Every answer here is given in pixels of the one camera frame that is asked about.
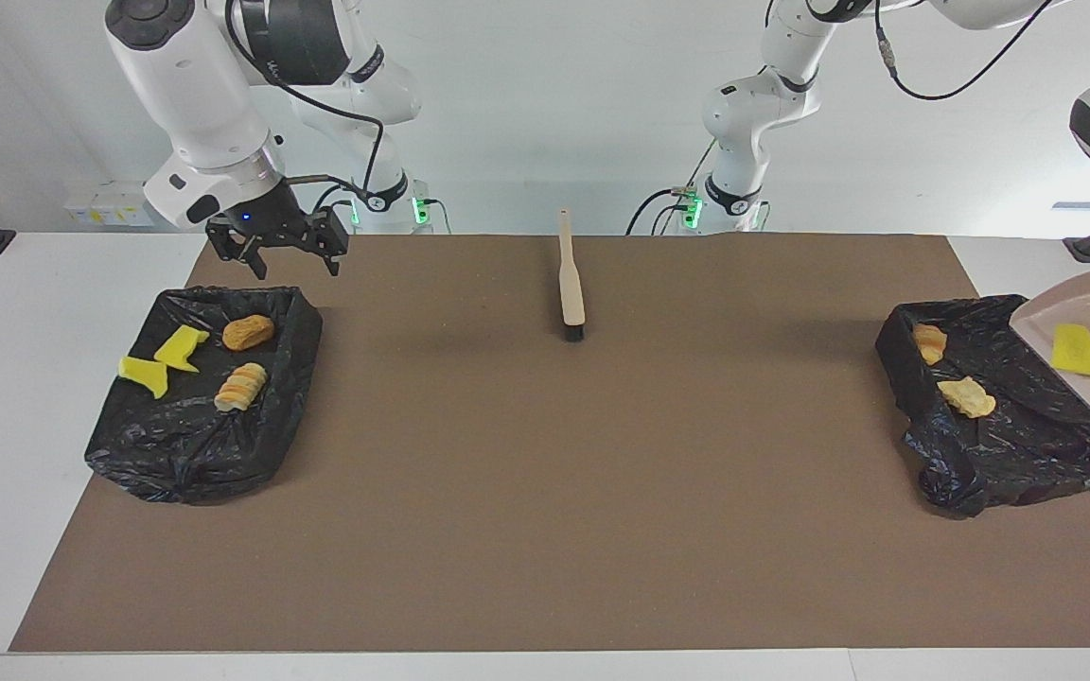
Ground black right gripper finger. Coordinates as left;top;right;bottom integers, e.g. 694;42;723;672
205;218;268;281
313;210;350;277

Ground orange brown bread roll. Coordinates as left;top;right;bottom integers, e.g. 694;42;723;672
222;314;276;352

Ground yellow notched sponge piece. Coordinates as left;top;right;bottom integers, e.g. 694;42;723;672
153;324;211;374

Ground green and yellow sponge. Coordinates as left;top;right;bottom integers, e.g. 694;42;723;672
118;356;170;399

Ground beige hand brush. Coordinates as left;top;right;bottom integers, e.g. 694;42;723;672
558;210;588;343

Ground tan cracker piece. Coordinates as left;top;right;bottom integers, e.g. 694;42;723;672
937;377;998;419

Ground yellow sponge scrap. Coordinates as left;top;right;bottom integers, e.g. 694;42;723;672
1050;323;1090;377

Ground black bag lined bin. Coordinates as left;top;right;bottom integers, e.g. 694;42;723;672
84;286;325;504
875;294;1090;518

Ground brown table mat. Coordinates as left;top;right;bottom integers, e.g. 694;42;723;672
9;234;1090;654

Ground black right base cable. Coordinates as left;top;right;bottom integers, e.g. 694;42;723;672
318;182;361;235

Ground black base cable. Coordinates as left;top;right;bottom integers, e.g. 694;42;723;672
318;182;361;235
627;142;721;236

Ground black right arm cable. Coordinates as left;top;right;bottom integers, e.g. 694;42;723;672
223;0;385;195

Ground white wall boxes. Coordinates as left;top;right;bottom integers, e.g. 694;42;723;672
64;184;153;228

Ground black left base cable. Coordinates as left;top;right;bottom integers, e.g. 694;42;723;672
627;142;721;236

